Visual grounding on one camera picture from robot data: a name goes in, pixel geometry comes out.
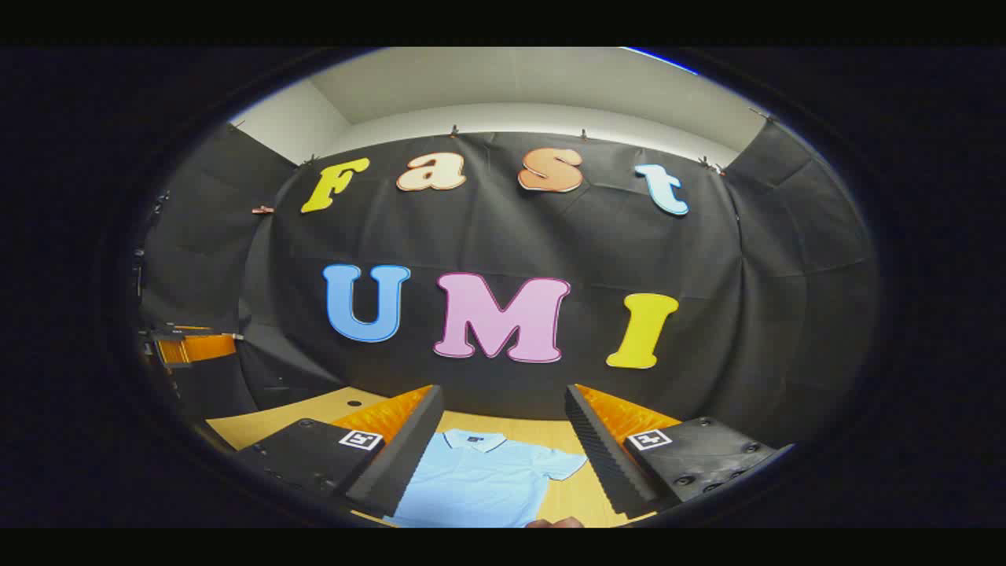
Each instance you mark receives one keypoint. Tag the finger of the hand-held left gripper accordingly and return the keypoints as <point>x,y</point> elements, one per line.
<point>200,348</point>

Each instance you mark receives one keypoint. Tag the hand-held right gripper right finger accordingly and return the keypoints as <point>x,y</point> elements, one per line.
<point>597,440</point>

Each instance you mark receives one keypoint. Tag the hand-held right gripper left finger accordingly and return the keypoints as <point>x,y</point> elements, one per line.
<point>413,440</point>

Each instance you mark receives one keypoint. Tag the light blue T-shirt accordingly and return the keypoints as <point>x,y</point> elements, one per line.
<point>487,479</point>

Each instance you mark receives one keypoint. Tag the black backdrop cloth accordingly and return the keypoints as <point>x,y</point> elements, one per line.
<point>550,236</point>

